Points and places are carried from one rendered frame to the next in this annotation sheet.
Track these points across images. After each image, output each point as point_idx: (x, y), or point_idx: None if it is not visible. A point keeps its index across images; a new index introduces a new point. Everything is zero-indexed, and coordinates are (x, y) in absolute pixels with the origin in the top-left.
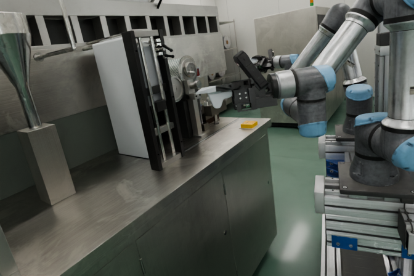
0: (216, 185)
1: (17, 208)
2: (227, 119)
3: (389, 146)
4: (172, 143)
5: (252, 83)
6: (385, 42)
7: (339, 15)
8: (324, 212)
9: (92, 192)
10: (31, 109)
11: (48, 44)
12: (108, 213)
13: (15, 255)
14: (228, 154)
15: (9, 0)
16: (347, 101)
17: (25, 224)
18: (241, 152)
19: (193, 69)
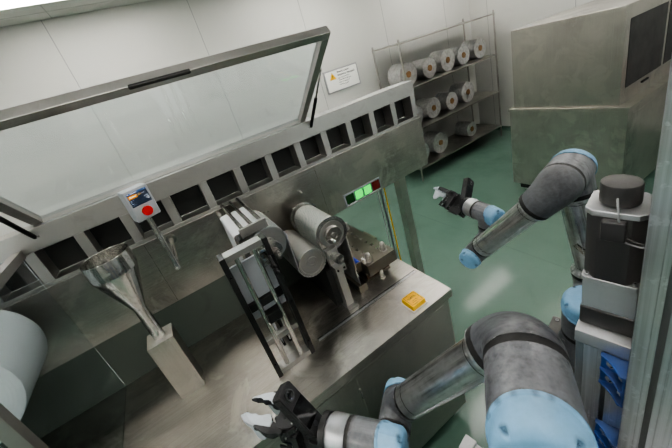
0: (346, 395)
1: (162, 389)
2: (398, 269)
3: None
4: (296, 344)
5: (294, 432)
6: (589, 321)
7: (551, 196)
8: None
9: (215, 391)
10: (150, 326)
11: (179, 221)
12: (209, 445)
13: None
14: (362, 365)
15: None
16: (561, 313)
17: (156, 424)
18: (393, 344)
19: (338, 234)
